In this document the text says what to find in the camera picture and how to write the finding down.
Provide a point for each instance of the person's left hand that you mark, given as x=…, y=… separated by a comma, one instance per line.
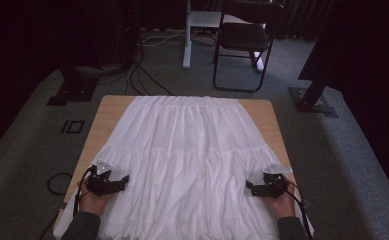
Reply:
x=92, y=203

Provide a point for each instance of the white skirt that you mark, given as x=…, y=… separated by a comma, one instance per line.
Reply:
x=188, y=150

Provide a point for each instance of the dark curtain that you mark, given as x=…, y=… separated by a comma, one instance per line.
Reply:
x=368, y=50

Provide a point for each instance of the person's right hand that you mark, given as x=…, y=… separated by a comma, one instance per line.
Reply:
x=283, y=205

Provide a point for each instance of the black slanted stand with base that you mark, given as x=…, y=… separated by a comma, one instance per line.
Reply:
x=310, y=100

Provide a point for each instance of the white desk frame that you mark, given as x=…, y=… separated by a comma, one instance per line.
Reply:
x=187, y=43

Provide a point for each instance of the black stand with flat base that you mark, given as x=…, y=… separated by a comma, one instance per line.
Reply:
x=73, y=90

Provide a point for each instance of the black folding chair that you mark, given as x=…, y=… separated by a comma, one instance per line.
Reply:
x=243, y=36

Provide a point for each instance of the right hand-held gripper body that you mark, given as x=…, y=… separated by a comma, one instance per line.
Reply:
x=274, y=186

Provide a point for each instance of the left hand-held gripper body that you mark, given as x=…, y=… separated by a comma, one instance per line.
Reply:
x=100, y=183

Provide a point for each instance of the grey tape piece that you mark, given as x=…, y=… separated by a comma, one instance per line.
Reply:
x=62, y=205

